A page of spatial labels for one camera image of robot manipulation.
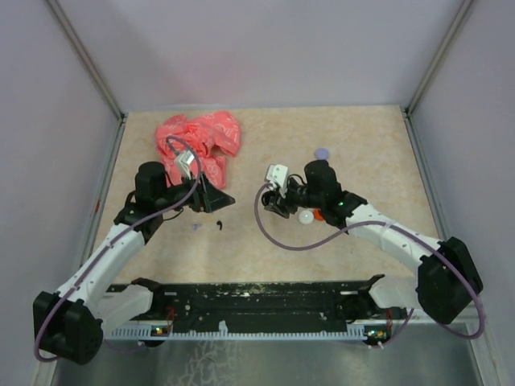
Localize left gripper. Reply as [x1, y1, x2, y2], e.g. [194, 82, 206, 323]
[155, 170, 235, 213]

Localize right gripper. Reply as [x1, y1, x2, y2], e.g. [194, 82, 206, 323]
[265, 179, 324, 218]

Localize white round charging case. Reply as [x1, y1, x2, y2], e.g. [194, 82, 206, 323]
[298, 210, 315, 225]

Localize orange charging case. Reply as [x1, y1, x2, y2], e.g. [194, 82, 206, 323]
[313, 209, 325, 222]

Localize black round charging case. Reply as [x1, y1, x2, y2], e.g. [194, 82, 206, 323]
[261, 191, 276, 208]

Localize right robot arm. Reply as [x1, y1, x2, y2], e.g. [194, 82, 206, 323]
[255, 160, 483, 325]

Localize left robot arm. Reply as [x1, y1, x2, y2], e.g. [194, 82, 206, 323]
[33, 162, 235, 365]

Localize purple round charging case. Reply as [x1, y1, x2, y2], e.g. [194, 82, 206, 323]
[314, 148, 329, 160]

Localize crumpled pink cloth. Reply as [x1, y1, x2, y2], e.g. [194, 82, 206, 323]
[154, 111, 241, 190]

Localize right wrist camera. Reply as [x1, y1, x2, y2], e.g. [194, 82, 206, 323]
[265, 164, 290, 198]

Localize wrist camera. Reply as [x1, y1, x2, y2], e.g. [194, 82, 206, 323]
[265, 164, 290, 198]
[174, 150, 195, 179]

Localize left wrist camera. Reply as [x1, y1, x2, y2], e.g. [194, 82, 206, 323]
[174, 150, 195, 179]

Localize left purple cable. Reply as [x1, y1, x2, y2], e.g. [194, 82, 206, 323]
[34, 136, 202, 363]

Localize purple cable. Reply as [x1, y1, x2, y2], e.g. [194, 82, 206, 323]
[34, 136, 202, 363]
[253, 183, 486, 349]

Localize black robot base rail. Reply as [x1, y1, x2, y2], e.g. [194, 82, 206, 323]
[133, 281, 406, 335]

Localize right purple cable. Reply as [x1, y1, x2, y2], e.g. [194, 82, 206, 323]
[253, 183, 486, 349]

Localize white slotted cable duct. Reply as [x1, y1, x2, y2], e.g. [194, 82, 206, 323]
[102, 321, 387, 343]

